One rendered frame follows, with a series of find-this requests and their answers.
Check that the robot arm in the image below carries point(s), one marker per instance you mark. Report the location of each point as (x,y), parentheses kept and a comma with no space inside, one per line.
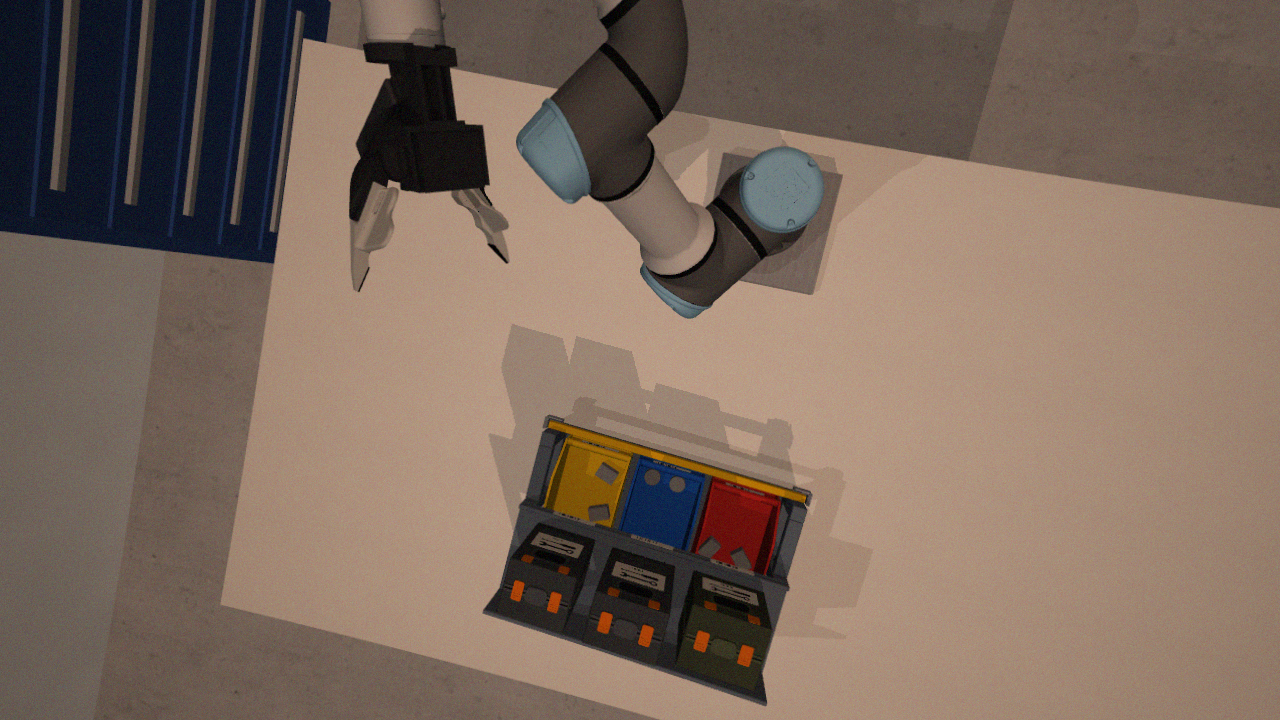
(590,138)

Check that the red open bin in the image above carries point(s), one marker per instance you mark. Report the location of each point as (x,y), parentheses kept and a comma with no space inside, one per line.
(736,522)

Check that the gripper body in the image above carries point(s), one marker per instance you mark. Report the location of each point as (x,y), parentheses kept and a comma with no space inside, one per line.
(445,161)

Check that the grey bin rack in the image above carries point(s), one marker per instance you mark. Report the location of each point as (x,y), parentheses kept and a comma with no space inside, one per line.
(774,584)

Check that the yellow bar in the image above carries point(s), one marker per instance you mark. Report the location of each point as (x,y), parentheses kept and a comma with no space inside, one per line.
(678,461)

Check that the yellow bin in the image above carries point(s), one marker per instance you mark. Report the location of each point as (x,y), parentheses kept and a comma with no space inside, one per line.
(574,486)

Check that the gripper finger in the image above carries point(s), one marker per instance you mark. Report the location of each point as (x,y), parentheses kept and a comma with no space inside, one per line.
(490,221)
(371,206)

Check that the blue open bin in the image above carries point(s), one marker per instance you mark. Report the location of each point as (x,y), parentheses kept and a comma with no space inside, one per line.
(656,512)

